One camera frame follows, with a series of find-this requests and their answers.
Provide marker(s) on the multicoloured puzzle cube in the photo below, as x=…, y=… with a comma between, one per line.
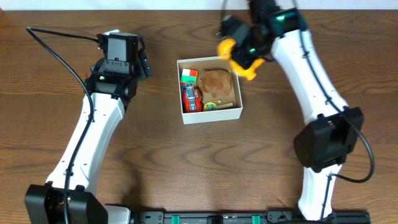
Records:
x=188, y=76

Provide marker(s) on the brown plush toy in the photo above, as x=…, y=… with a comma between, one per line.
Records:
x=215, y=82

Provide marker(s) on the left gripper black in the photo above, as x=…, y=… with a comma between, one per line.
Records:
x=145, y=65

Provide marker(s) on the orange toy dinosaur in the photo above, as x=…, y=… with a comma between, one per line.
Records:
x=225, y=52

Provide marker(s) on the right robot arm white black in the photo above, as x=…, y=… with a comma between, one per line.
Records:
x=332, y=127

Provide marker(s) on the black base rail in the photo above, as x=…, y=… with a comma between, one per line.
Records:
x=236, y=217

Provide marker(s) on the yellow round toy with handle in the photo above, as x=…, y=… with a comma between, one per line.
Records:
x=217, y=105

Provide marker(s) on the white cardboard box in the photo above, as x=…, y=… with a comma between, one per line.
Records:
x=211, y=63

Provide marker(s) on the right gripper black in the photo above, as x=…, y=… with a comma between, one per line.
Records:
x=238, y=55

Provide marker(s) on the red toy car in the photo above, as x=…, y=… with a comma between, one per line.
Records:
x=192, y=100

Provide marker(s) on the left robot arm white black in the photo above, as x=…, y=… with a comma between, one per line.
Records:
x=68, y=194

